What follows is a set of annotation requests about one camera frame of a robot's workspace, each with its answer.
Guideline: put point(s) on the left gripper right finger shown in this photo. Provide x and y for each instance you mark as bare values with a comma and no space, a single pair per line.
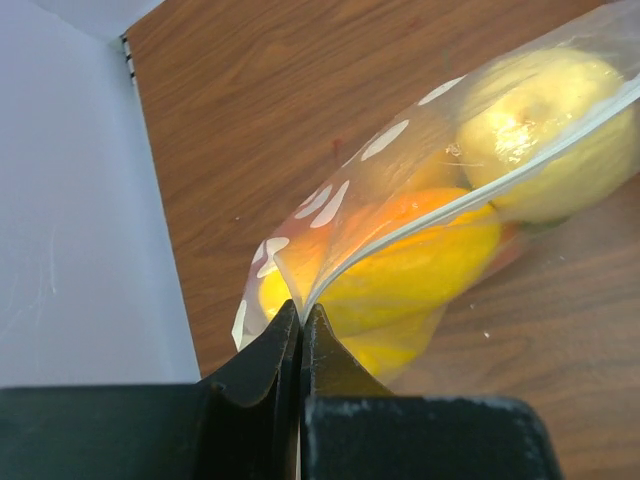
340,405

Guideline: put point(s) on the yellow fake mango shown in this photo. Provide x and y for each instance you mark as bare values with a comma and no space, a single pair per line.
307,258

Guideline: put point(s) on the fake orange carrot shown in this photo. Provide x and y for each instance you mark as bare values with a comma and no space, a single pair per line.
424,270

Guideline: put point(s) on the pale yellow fake apple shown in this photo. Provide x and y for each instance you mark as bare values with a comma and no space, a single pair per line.
524,103

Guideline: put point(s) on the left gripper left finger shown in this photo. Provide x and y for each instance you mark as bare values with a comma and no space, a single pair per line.
249,428

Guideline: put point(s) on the clear zip top bag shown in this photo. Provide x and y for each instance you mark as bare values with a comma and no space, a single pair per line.
418,151

